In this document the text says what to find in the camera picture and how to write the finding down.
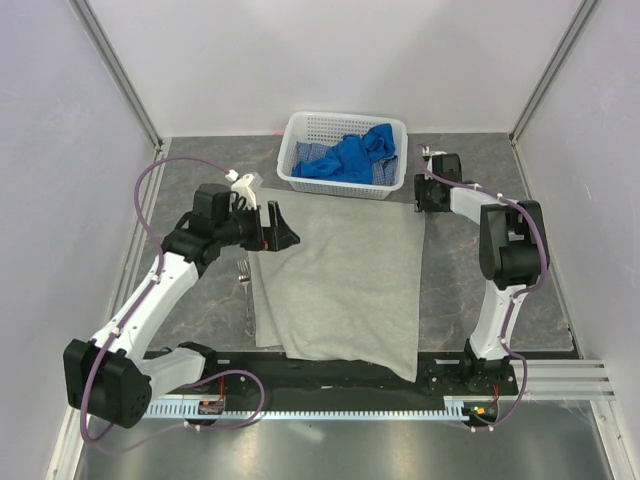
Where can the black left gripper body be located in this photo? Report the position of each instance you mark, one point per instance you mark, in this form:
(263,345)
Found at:
(243,228)

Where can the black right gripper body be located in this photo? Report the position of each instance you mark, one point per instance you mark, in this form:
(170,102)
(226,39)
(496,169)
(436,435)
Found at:
(429,206)

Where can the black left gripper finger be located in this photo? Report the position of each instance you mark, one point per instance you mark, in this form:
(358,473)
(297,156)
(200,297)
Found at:
(277,220)
(277,239)

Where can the grey cloth napkin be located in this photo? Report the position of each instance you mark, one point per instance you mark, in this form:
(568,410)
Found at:
(350,290)

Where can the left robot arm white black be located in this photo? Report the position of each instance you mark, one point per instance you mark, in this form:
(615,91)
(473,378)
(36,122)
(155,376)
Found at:
(109,376)

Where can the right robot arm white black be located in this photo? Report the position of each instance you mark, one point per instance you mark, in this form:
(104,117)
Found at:
(512,254)

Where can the blue checkered cloth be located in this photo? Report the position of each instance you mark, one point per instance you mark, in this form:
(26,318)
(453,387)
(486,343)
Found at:
(344,163)

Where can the silver metal fork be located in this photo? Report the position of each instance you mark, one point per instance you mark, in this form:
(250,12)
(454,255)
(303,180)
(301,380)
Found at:
(244,278)

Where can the blue towel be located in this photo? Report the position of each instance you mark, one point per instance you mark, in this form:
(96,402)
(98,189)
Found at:
(379,139)

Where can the white perforated plastic basket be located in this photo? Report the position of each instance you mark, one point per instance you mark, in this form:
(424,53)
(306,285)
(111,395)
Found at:
(309,136)

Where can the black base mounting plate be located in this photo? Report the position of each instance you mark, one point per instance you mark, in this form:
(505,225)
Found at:
(438,375)

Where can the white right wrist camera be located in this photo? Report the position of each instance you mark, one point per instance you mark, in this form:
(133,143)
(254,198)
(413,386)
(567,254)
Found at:
(427,152)

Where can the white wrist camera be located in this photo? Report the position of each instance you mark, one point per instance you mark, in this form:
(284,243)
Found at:
(244,187)
(427,152)

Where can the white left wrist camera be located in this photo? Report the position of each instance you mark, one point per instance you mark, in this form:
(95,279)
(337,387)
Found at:
(244,187)

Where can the aluminium corner frame post left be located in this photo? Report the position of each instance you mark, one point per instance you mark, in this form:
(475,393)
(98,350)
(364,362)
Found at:
(106,51)

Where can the aluminium corner frame post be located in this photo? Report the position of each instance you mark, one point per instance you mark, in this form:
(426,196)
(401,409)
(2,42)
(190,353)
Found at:
(106,51)
(560,55)

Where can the slotted cable duct rail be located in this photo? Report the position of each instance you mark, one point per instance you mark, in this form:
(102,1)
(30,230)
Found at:
(194,408)

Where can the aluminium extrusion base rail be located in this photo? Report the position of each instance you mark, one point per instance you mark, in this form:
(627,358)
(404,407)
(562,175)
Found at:
(575,380)

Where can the aluminium corner frame post right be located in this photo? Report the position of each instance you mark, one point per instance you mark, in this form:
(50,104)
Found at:
(560,55)

